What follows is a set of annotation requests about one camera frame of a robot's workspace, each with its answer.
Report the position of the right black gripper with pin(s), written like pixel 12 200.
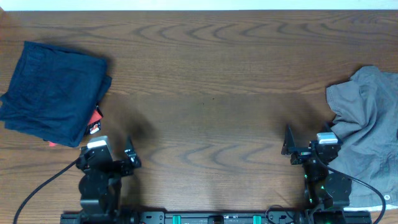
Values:
pixel 301 154

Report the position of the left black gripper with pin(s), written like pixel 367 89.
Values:
pixel 126 169

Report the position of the grey shorts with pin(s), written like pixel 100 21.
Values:
pixel 366 122

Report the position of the navy blue shorts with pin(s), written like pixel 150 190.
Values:
pixel 101 99
pixel 53 93

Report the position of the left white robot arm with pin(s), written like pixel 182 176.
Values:
pixel 100 187

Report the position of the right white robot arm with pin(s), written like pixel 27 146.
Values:
pixel 326 193

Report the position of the red clothing tag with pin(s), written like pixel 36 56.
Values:
pixel 93 121

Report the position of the folded navy blue shorts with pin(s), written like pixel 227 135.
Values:
pixel 101 99

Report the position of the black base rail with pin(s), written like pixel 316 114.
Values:
pixel 273 215

